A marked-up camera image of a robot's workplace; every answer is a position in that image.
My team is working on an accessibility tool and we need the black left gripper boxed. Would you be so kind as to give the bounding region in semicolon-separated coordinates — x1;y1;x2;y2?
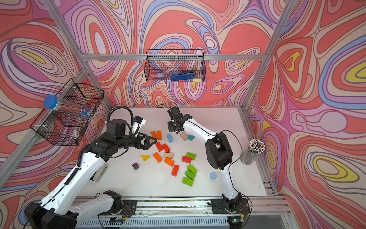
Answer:
115;131;157;150

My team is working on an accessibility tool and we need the orange block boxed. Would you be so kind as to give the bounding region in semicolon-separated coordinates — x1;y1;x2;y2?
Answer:
153;153;162;163
165;157;174;167
151;131;157;138
156;131;162;140

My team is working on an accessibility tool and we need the light blue long block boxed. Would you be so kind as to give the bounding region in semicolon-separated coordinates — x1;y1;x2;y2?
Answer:
167;134;173;143

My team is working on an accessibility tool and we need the green block top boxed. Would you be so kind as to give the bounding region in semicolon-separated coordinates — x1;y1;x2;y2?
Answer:
186;152;196;160

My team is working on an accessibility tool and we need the red block small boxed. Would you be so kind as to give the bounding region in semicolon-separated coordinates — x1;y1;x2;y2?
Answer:
182;156;192;164

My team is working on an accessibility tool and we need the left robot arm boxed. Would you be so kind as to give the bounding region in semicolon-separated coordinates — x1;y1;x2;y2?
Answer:
24;106;157;229

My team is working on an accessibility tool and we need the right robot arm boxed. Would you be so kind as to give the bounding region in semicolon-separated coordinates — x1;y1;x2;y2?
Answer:
168;114;242;213

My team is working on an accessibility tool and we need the red block left pair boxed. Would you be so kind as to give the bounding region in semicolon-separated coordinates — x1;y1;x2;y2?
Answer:
155;142;163;152

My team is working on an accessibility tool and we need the red block pair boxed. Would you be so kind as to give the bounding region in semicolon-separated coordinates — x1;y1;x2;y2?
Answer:
162;144;171;153
155;142;163;152

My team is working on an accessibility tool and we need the yellow triangle block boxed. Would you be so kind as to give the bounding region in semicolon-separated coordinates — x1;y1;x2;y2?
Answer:
141;155;150;161

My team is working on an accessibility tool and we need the red block right pair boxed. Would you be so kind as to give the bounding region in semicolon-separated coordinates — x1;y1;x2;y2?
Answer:
162;144;171;153

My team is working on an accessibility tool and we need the teal triangle block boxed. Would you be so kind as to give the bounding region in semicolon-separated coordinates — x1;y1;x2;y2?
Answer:
188;135;195;141

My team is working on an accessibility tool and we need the purple cube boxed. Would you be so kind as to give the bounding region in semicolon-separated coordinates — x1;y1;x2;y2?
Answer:
132;163;140;170

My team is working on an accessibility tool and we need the red block front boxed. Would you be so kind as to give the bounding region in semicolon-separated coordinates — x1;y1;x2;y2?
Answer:
171;165;179;177

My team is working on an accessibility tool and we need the green block upper row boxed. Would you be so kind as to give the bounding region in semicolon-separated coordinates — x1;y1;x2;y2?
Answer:
187;164;197;174

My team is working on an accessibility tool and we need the green block row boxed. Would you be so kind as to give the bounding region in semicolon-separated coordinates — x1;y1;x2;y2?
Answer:
182;177;193;187
187;164;197;174
185;170;196;180

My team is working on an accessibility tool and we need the blue tool in basket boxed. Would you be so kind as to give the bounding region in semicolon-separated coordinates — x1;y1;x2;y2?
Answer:
171;71;196;81

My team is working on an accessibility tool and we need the green block middle row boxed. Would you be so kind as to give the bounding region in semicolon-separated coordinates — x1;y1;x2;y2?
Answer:
185;170;196;180

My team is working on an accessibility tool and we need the green block lower row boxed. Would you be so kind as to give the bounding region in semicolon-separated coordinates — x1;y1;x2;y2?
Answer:
182;177;193;187

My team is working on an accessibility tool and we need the grey stapler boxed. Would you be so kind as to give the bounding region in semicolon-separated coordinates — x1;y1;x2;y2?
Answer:
90;164;109;182

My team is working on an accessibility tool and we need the light blue cube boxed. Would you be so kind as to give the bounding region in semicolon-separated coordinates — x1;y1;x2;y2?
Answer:
210;172;217;180

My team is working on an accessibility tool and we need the marker in left basket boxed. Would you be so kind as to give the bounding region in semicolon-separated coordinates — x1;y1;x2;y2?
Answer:
74;129;79;146

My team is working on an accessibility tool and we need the cup of pencils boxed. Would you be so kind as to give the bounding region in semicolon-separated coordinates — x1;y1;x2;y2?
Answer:
240;139;266;165

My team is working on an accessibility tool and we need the clear bottle blue cap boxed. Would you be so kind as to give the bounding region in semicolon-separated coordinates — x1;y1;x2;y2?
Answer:
43;95;91;119

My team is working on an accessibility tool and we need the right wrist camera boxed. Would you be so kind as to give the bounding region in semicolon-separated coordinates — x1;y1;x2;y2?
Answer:
167;106;193;123

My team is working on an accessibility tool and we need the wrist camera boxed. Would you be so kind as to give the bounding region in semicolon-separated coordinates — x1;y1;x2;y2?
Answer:
167;106;193;123
132;116;146;136

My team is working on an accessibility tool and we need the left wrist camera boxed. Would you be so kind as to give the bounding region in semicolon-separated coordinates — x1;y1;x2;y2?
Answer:
132;116;146;136

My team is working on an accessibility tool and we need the rear wire basket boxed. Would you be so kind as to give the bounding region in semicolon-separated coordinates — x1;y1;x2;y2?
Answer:
144;48;206;82

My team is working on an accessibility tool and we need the wire basket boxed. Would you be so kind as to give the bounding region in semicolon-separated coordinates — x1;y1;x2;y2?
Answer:
144;48;206;82
30;79;104;146

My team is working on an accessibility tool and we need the left wire basket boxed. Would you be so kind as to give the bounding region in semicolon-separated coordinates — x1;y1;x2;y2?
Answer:
30;79;104;146

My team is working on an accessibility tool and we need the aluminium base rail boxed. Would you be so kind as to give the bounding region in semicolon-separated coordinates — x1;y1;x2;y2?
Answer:
79;196;298;229

